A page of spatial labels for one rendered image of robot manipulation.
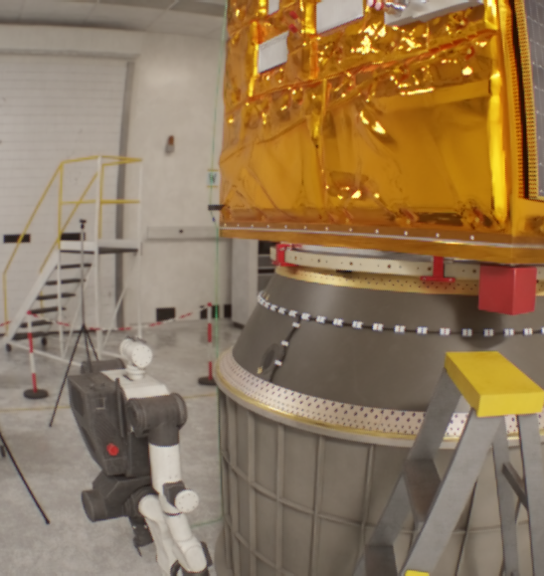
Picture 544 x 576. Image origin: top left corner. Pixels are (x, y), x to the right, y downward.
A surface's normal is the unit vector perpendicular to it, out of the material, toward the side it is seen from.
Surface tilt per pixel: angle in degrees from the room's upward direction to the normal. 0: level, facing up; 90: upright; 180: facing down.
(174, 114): 90
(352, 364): 62
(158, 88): 90
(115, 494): 90
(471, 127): 88
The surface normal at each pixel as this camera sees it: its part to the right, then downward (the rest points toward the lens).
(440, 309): -0.27, -0.40
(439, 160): -0.89, 0.05
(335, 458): -0.56, 0.06
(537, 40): 0.52, 0.08
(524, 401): -0.07, 0.08
